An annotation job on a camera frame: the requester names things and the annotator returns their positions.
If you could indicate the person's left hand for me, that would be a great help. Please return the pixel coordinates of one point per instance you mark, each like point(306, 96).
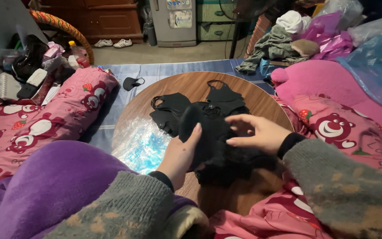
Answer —
point(177, 156)

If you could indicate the person's right hand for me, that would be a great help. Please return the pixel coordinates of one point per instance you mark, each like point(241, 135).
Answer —
point(260, 136)

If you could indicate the bundle of black face masks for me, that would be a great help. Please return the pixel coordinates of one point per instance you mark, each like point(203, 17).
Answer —
point(217, 149)

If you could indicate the clear plastic bag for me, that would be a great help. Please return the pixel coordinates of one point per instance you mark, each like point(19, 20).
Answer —
point(141, 146)

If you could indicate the pile of black face masks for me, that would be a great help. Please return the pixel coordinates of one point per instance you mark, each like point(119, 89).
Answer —
point(194, 106)

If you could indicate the round wooden table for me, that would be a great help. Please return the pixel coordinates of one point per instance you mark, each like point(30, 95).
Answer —
point(191, 89)

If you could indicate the pink bear print blanket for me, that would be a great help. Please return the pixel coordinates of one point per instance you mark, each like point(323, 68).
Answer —
point(340, 132)

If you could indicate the single black face mask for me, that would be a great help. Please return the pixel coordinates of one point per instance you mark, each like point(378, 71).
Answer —
point(130, 83)

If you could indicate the heap of clothes and bags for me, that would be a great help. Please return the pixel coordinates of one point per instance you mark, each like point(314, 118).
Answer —
point(290, 36)

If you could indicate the standing fan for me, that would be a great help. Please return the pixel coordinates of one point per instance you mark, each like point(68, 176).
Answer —
point(240, 20)

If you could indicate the white sneaker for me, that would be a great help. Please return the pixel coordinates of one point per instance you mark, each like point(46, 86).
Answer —
point(103, 43)
point(123, 43)

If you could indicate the grey water bottle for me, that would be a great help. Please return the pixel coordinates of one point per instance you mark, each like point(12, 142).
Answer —
point(150, 33)

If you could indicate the green drawer unit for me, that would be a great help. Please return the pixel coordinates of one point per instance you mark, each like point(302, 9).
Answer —
point(212, 20)

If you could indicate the purple blanket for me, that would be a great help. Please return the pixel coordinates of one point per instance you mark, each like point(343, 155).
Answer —
point(51, 186)

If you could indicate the small grey refrigerator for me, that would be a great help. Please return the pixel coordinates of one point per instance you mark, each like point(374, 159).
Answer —
point(174, 21)

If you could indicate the blue plastic bag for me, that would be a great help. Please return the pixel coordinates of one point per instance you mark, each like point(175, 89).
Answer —
point(380, 63)

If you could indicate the pink bear print bolster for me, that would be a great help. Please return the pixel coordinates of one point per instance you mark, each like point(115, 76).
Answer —
point(38, 119)

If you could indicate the wooden cabinet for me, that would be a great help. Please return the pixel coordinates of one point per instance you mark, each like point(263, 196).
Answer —
point(91, 18)

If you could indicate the colourful hoop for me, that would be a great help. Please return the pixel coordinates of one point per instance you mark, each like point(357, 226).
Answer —
point(68, 30)

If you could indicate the heap of clutter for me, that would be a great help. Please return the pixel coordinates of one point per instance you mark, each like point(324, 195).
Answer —
point(38, 59)

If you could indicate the spiral notebook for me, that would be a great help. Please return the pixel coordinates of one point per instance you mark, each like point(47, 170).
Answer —
point(2, 85)

